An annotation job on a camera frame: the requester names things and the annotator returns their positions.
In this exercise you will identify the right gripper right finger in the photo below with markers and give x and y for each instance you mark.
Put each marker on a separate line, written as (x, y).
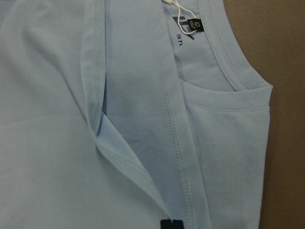
(177, 224)

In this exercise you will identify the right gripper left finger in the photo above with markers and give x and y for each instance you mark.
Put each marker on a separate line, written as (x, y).
(165, 224)

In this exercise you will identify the light blue t-shirt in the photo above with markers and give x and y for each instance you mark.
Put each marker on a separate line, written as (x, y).
(116, 114)

